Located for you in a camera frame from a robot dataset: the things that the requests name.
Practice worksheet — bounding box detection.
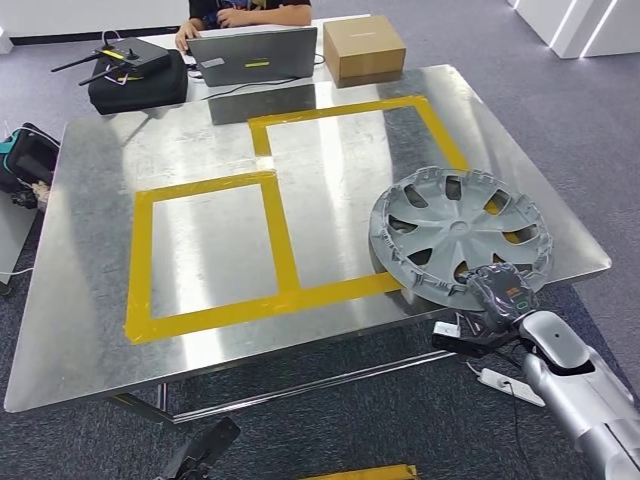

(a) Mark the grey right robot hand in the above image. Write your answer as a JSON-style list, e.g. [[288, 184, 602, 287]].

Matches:
[[465, 262, 541, 333]]

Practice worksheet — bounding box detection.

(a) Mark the grey plastic wheel hubcap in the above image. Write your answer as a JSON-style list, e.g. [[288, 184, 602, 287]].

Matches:
[[368, 165, 555, 313]]

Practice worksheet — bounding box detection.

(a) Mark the stainless steel workbench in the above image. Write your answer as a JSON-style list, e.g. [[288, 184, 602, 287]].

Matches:
[[4, 63, 613, 427]]

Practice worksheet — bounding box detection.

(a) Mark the white power strip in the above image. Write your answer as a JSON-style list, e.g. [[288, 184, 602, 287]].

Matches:
[[477, 367, 547, 409]]

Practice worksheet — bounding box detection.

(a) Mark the yellow floor tape square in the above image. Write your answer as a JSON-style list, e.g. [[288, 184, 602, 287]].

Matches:
[[299, 463, 419, 480]]

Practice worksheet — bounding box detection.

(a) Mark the yellow tape rectangle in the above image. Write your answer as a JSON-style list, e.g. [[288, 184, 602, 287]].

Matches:
[[248, 95, 470, 296], [124, 170, 302, 346]]

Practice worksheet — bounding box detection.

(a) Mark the brown cardboard box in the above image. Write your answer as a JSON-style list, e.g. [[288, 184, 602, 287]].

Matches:
[[322, 14, 408, 89]]

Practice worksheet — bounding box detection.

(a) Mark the grey laptop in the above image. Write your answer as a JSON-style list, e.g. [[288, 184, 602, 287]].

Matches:
[[186, 26, 319, 88]]

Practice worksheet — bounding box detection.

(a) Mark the person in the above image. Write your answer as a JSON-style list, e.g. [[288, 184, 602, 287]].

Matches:
[[174, 0, 313, 54]]

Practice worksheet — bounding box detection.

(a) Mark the white desk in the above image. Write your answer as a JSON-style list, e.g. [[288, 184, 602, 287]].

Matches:
[[142, 14, 372, 102]]

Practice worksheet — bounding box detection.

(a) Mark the black carrying case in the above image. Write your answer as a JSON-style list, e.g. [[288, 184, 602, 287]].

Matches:
[[88, 49, 190, 117]]

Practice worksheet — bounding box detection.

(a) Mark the black controller with antennas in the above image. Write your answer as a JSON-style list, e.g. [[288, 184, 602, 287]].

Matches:
[[50, 36, 172, 88]]

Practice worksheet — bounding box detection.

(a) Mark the black and teal bag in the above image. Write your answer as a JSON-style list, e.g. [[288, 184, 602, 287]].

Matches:
[[0, 121, 61, 211]]

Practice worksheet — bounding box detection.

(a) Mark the grey side table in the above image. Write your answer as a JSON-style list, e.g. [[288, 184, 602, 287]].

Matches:
[[0, 190, 39, 287]]

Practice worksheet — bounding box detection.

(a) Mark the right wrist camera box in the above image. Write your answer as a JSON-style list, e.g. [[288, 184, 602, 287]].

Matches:
[[432, 320, 521, 360]]

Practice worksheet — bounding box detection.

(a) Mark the black power cable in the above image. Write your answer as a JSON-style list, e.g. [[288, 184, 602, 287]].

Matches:
[[502, 378, 536, 480]]

